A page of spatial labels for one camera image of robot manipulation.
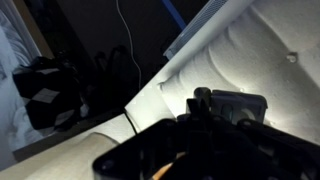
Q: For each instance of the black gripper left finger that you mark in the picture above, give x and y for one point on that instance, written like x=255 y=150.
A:
x=160 y=150

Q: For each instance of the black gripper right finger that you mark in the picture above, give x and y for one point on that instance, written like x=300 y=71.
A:
x=253 y=150

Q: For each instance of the large white tufted cushion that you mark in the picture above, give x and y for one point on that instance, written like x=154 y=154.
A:
x=260 y=60

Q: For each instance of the small cream cushion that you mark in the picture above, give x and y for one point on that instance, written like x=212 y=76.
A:
x=66 y=156

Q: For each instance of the blue bar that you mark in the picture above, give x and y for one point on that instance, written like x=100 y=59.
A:
x=175 y=13

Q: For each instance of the bed with white sheets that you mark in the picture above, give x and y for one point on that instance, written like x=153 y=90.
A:
x=10 y=66

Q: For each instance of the wooden bed post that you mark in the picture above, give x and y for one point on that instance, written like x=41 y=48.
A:
x=33 y=30

